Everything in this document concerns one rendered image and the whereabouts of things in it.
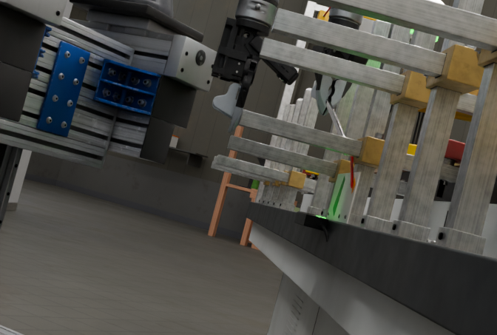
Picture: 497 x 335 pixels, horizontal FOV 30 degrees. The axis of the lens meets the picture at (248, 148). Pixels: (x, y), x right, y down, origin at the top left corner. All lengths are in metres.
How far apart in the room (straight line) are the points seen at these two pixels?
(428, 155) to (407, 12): 0.34
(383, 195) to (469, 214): 0.50
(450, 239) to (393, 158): 0.52
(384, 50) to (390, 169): 0.34
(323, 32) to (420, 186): 0.26
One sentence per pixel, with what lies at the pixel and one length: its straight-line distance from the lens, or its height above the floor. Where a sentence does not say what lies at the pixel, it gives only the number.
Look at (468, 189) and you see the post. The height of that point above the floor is 0.77.
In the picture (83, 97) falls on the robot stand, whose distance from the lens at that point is 1.92.
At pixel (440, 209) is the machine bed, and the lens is 2.01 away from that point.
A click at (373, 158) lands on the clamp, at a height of 0.83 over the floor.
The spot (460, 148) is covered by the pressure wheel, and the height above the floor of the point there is 0.89.
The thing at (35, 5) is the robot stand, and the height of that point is 0.92.
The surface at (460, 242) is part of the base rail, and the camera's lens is 1.09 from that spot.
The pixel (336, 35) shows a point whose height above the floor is 0.94.
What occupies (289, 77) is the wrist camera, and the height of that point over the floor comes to 0.94.
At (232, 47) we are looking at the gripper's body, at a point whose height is 0.97.
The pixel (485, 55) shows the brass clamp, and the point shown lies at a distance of 1.13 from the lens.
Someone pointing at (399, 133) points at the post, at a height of 0.87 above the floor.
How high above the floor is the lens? 0.69
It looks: 3 degrees up
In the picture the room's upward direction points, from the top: 15 degrees clockwise
